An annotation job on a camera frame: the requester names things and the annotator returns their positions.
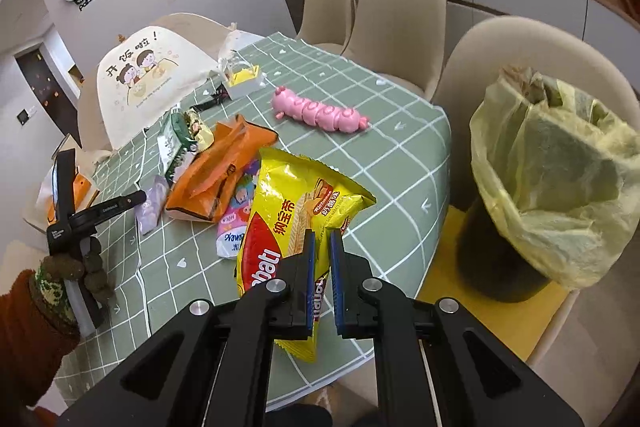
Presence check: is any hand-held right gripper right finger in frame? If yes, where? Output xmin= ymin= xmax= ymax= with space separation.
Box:
xmin=327 ymin=229 xmax=586 ymax=427

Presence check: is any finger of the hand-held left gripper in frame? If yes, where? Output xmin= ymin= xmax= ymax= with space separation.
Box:
xmin=52 ymin=149 xmax=77 ymax=221
xmin=75 ymin=190 xmax=149 ymax=228

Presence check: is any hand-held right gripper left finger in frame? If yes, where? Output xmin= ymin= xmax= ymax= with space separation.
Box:
xmin=57 ymin=229 xmax=318 ymax=427

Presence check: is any yellow wafer packet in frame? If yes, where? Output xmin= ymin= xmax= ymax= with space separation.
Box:
xmin=235 ymin=147 xmax=377 ymax=364

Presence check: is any pink white snack packet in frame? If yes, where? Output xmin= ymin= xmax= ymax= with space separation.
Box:
xmin=215 ymin=161 xmax=262 ymax=259

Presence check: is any orange plastic bag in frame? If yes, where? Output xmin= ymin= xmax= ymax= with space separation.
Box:
xmin=165 ymin=116 xmax=279 ymax=224

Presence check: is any black trash bin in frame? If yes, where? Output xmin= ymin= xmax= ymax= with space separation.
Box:
xmin=456 ymin=196 xmax=567 ymax=304

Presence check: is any bin with yellow-green bag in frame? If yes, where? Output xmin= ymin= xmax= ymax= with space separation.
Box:
xmin=469 ymin=66 xmax=640 ymax=291

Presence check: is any person's left forearm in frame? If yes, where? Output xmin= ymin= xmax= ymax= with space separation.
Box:
xmin=0 ymin=269 xmax=81 ymax=413

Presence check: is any person's left hand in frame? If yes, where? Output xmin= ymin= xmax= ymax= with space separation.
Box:
xmin=29 ymin=236 xmax=119 ymax=339

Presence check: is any orange white tissue box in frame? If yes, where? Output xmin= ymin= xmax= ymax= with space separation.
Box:
xmin=22 ymin=151 xmax=104 ymax=239

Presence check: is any small purple wrapper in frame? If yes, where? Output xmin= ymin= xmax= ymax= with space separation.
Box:
xmin=136 ymin=174 xmax=169 ymax=236

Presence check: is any green white snack packet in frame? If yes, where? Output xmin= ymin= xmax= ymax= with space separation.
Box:
xmin=157 ymin=109 xmax=202 ymax=184

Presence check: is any green checked tablecloth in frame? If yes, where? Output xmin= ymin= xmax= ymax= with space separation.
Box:
xmin=52 ymin=32 xmax=451 ymax=410

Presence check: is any dark door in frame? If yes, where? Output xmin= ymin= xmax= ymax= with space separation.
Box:
xmin=15 ymin=44 xmax=82 ymax=128

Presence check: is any gold candy wrapper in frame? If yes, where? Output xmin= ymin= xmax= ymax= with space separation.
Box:
xmin=191 ymin=111 xmax=217 ymax=148

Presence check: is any black clip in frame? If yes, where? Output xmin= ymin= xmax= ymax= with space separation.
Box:
xmin=190 ymin=88 xmax=232 ymax=114

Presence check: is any pink caterpillar toy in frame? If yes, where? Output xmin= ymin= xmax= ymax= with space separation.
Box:
xmin=271 ymin=86 xmax=372 ymax=134

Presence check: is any clear box yellow base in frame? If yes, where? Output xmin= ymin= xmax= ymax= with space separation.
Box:
xmin=219 ymin=56 xmax=267 ymax=101

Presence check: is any beige chair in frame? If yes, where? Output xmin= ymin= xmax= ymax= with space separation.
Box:
xmin=339 ymin=0 xmax=447 ymax=101
xmin=77 ymin=12 xmax=237 ymax=152
xmin=417 ymin=16 xmax=640 ymax=365
xmin=296 ymin=0 xmax=357 ymax=54

